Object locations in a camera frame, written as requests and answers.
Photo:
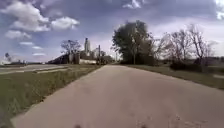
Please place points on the pole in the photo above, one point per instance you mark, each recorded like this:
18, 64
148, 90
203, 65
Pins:
99, 55

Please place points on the large leafy green tree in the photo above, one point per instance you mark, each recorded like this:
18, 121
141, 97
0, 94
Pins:
131, 41

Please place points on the tall pale tower building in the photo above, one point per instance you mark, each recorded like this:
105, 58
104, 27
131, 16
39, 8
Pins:
87, 46

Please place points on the low building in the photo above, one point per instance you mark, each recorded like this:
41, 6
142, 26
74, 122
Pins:
75, 59

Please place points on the pinkish grey paved path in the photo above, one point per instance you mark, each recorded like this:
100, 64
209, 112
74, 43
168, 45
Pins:
126, 100

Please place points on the bare tree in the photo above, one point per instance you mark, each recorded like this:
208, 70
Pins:
70, 46

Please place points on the group of bare trees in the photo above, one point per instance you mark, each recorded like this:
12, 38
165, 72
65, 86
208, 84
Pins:
181, 46

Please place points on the grass verge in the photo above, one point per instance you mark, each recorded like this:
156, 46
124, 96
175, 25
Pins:
30, 90
186, 76

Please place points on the grey asphalt road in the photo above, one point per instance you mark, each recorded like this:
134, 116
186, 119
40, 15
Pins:
23, 68

